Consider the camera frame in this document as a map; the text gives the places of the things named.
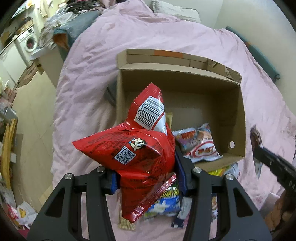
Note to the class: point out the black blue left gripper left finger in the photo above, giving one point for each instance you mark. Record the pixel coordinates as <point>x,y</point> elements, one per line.
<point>60,216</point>

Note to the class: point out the pink white small sachet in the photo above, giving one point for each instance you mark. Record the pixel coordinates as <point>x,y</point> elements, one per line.
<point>182,218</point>

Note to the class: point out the yellow wooden chair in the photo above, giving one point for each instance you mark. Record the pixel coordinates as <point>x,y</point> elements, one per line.
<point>6,152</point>

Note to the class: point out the dark grey object behind box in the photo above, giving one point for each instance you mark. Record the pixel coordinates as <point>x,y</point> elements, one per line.
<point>110,93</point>

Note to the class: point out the person's right hand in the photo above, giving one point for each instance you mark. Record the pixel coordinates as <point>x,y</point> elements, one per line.
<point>282,211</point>

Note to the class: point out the teal bed edge cushion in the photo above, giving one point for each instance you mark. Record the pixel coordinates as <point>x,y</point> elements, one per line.
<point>258,56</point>

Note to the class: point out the pile of clothes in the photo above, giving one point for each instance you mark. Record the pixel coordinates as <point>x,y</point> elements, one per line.
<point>72,19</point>

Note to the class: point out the open cardboard box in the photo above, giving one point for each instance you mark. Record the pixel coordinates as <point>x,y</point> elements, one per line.
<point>196,90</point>

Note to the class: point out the grey pillow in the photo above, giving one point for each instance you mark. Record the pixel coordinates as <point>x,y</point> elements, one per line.
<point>187,14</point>

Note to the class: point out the pink bed duvet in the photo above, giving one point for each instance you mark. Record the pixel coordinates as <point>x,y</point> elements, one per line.
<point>90,67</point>

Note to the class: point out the white plastic bag on floor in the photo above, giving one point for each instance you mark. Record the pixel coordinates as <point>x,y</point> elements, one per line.
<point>26,215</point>

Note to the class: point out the white washing machine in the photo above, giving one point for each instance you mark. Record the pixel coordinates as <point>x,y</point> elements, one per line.
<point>26,43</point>

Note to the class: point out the white red snack packet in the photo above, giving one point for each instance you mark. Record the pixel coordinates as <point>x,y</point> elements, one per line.
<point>197,144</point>

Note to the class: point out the white kitchen cabinet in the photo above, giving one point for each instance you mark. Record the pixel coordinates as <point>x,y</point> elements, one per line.
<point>13,62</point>

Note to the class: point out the yellow snack bag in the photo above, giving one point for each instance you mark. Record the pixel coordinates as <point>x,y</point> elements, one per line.
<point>219,172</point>

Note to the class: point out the blue Lonely God chip bag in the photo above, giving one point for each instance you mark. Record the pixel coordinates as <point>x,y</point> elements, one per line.
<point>168,204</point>

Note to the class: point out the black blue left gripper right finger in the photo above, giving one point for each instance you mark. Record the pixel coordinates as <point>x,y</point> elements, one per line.
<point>238,218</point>

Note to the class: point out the red snack bag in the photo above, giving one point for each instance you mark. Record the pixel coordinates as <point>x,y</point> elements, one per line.
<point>141,150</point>

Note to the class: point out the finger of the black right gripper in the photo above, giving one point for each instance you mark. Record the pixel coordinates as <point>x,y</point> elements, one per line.
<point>282,169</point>

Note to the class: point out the beige wafer stick packet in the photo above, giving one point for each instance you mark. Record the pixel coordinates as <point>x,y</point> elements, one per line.
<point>124,224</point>

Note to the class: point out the tan peanut snack packet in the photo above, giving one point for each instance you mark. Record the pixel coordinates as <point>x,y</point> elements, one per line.
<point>169,119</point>

